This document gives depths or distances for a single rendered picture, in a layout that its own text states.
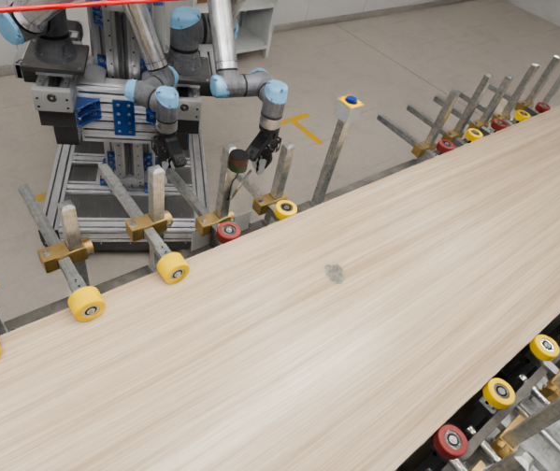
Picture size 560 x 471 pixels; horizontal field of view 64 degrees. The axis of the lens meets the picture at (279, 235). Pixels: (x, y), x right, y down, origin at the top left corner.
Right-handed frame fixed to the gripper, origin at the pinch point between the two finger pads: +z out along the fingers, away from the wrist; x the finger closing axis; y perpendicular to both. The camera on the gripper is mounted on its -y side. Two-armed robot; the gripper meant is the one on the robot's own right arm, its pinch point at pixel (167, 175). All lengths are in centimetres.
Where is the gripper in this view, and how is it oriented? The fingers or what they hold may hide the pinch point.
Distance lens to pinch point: 182.6
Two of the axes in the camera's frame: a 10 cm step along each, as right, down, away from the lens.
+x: -7.8, 3.4, -5.3
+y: -6.0, -6.6, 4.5
